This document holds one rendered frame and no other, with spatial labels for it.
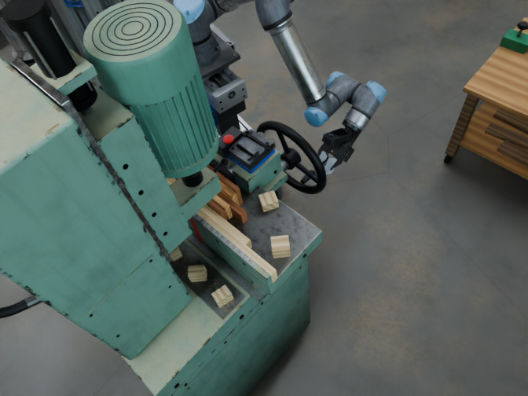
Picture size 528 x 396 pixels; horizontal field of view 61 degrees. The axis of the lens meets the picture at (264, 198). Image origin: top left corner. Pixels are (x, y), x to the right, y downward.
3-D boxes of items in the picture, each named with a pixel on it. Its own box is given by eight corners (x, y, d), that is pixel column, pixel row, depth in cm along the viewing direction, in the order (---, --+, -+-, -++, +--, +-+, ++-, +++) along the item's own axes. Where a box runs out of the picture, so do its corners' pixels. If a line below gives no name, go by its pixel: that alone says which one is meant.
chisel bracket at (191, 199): (223, 192, 117) (218, 174, 110) (184, 229, 113) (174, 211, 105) (204, 178, 120) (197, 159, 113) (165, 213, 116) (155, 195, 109)
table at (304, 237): (344, 218, 126) (346, 207, 121) (271, 297, 116) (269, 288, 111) (201, 119, 152) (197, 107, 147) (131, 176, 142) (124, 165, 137)
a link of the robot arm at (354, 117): (366, 115, 145) (346, 104, 148) (358, 128, 145) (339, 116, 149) (372, 122, 151) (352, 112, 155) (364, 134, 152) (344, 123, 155)
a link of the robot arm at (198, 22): (172, 34, 166) (162, 1, 155) (198, 16, 171) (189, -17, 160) (195, 46, 161) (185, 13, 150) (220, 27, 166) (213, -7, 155)
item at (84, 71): (111, 97, 73) (60, 4, 59) (70, 126, 70) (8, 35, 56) (83, 77, 77) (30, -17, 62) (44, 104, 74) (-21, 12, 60)
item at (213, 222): (277, 277, 112) (276, 269, 108) (273, 284, 111) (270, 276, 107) (133, 158, 138) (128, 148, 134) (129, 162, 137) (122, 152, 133)
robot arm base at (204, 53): (174, 53, 176) (167, 31, 168) (207, 35, 180) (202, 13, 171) (194, 72, 169) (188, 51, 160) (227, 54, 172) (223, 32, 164)
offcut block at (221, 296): (214, 299, 121) (210, 294, 118) (227, 289, 122) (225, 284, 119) (219, 308, 120) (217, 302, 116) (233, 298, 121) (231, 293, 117)
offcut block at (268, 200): (258, 201, 125) (258, 195, 122) (274, 196, 125) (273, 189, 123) (263, 212, 123) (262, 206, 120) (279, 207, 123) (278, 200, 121)
